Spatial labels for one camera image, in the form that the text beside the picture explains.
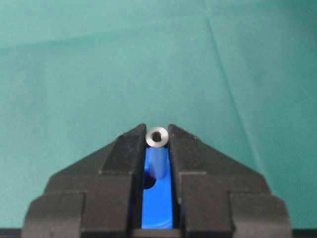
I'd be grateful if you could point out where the blue plastic gear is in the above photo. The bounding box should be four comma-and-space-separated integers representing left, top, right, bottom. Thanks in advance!
141, 154, 173, 230

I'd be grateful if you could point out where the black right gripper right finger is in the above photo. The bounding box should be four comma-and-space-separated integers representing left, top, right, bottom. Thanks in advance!
168, 124, 292, 238

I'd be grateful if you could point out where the green cloth mat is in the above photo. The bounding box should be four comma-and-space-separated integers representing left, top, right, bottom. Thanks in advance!
0, 0, 317, 229

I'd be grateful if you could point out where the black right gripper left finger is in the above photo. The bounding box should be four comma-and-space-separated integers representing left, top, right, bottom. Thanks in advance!
21, 124, 146, 238

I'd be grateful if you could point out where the small silver metal shaft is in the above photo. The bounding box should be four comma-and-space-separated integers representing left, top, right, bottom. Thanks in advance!
145, 126, 170, 179

